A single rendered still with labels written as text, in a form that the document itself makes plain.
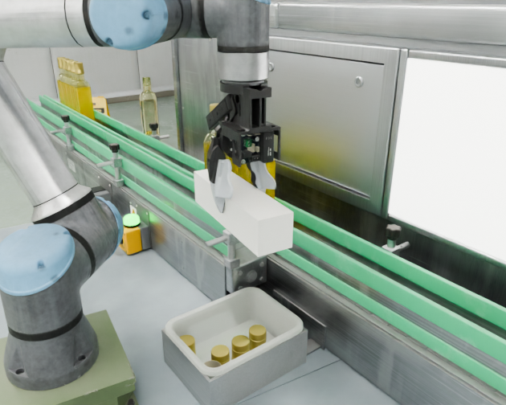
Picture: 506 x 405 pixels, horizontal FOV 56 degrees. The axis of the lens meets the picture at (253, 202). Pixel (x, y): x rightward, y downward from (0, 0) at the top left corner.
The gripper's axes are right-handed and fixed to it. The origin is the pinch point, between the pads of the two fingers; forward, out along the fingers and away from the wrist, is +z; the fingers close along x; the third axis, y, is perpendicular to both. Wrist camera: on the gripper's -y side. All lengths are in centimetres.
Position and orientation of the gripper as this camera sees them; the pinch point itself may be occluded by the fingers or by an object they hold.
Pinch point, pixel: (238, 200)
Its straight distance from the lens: 79.8
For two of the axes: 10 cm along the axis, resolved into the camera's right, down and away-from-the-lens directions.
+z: 0.0, 9.2, 4.0
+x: 8.7, -1.9, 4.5
